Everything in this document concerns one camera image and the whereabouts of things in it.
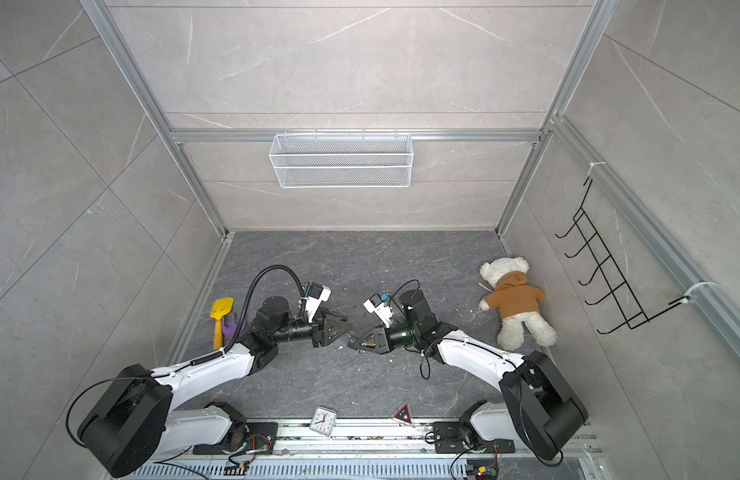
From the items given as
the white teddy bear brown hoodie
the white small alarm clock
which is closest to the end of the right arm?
the white small alarm clock

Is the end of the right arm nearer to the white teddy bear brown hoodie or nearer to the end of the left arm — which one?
the end of the left arm

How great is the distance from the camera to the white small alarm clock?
0.75 metres

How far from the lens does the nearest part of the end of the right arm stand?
0.70m

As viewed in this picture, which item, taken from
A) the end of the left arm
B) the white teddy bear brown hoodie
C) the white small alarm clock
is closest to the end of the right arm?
the end of the left arm

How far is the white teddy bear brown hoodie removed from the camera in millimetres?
904

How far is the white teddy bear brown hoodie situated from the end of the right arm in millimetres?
407
